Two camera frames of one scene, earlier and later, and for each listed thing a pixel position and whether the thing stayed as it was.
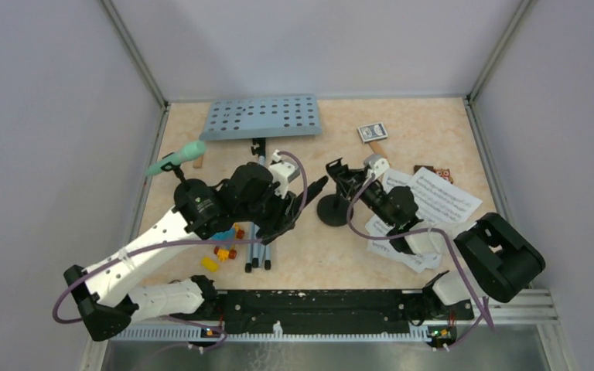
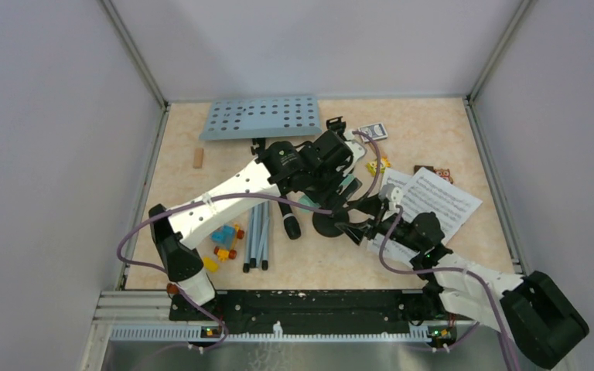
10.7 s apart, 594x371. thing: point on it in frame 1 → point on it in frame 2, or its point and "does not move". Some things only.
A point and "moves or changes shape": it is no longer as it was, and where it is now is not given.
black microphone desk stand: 187,191 → 325,223
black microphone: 313,189 moves or changes shape
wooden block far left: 197,164 does not move
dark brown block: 418,167 does not move
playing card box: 373,132 does not move
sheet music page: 439,199 does not move
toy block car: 224,254 does not move
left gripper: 282,219 → 331,197
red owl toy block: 445,174 does not move
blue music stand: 257,117 does not move
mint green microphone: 189,151 moves or changes shape
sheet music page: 394,178 does not move
